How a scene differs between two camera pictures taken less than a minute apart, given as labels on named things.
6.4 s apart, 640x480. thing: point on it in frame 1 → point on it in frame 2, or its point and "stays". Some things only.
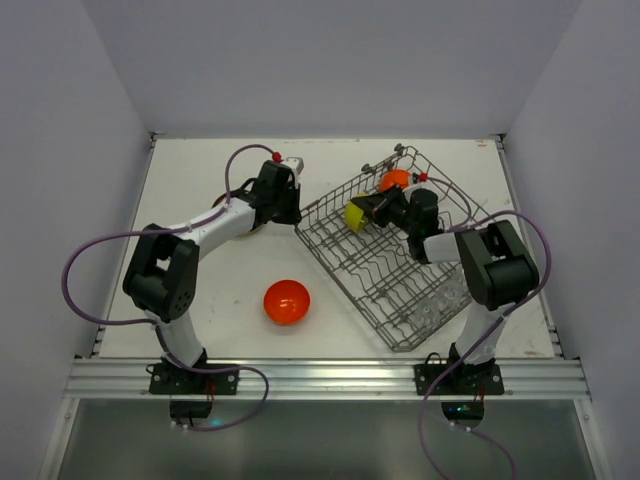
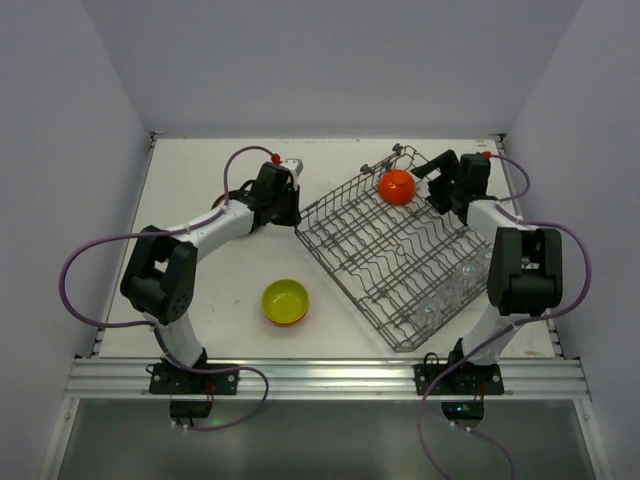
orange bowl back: [393, 177] stays
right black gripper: [375, 211] → [437, 189]
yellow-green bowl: [355, 217] → [285, 300]
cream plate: [220, 201] stays
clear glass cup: [427, 314] stays
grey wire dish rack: [372, 232] stays
